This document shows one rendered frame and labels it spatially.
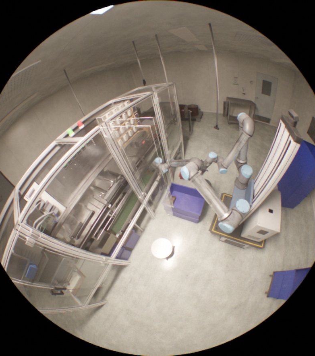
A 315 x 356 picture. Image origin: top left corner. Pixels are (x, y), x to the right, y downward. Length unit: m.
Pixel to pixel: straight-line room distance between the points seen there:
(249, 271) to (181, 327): 1.34
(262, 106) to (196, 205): 5.00
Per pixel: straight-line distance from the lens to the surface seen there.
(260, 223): 1.48
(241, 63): 5.56
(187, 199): 2.08
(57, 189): 1.49
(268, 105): 5.97
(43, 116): 4.20
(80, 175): 1.57
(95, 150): 1.63
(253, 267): 2.35
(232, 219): 1.12
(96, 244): 1.63
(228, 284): 2.19
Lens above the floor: 2.04
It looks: 48 degrees down
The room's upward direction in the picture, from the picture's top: 18 degrees counter-clockwise
